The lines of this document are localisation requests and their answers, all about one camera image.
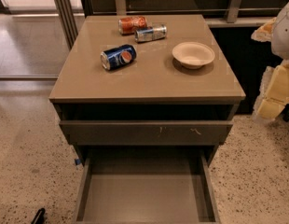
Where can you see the wooden counter with metal brackets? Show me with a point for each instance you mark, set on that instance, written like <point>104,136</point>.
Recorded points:
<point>229,11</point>

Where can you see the grey metal window frame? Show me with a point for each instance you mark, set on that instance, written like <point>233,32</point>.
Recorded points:
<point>70,31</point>

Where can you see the silver blue soda can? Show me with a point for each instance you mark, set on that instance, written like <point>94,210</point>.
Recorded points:
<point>150,33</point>

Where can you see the blue tape piece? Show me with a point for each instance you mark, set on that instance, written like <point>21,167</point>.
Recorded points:
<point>77,161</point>

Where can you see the blue pepsi can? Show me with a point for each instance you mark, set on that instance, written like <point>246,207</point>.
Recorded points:
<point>117,57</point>

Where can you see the grey drawer cabinet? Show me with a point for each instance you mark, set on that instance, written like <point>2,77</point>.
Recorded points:
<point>153,87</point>

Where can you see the orange soda can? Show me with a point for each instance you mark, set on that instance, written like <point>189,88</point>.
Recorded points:
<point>128,25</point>

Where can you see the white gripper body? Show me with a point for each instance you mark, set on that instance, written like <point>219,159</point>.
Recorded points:
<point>283,34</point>

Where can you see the black object on floor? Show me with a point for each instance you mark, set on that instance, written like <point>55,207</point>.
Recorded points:
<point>39,217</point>

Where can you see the grey top drawer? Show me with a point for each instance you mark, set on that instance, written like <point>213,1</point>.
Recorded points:
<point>145,133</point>

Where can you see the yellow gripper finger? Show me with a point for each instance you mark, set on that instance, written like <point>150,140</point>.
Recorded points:
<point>274,91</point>
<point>264,32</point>

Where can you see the open grey middle drawer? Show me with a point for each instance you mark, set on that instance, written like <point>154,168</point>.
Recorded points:
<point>146,186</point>

